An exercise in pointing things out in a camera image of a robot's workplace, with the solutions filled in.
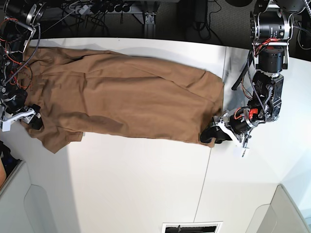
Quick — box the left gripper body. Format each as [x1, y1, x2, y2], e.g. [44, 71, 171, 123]
[213, 108, 258, 148]

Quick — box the white power strip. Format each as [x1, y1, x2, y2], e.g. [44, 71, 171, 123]
[69, 4, 91, 15]

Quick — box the white framed vent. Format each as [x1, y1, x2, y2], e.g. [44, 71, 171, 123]
[161, 221, 223, 233]

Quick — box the black power adapter box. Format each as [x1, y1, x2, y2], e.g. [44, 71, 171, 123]
[193, 0, 208, 23]

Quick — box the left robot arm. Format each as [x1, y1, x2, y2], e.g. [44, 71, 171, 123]
[200, 0, 311, 148]

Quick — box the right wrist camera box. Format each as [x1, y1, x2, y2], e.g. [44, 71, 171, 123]
[0, 120, 11, 132]

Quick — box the aluminium table leg post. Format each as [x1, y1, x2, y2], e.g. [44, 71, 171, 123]
[144, 13, 156, 39]

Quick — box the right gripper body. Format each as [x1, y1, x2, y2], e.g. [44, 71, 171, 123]
[0, 97, 35, 124]

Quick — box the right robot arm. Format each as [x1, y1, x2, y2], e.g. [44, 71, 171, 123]
[0, 0, 47, 132]

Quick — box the black power strip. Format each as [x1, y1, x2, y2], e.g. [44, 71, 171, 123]
[90, 0, 142, 14]

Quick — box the brown t-shirt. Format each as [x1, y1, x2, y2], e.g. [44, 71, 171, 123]
[24, 47, 224, 153]

